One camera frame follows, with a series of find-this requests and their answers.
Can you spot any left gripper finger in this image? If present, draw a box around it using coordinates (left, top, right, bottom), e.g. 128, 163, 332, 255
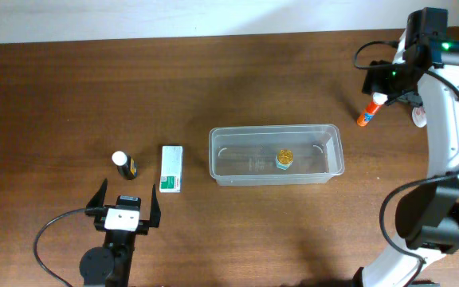
140, 185, 162, 228
84, 179, 108, 217

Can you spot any orange tube white cap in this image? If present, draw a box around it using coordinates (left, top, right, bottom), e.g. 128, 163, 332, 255
356, 92, 388, 127

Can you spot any white spray bottle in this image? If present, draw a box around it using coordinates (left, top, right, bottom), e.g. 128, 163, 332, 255
411, 107, 427, 128

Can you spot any small jar gold lid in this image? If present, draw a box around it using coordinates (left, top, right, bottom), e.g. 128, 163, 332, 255
275, 149, 294, 170

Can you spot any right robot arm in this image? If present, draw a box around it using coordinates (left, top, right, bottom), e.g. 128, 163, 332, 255
352, 29, 459, 286

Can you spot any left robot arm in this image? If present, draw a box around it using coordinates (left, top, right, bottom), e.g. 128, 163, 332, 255
79, 180, 161, 287

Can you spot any clear plastic container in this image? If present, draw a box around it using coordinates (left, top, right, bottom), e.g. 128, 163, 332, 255
209, 124, 345, 186

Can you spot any dark bottle white cap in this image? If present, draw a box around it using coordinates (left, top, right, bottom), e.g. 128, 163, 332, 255
112, 151, 137, 180

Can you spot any white green medicine box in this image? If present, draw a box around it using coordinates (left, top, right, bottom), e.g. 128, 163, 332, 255
159, 146, 183, 193

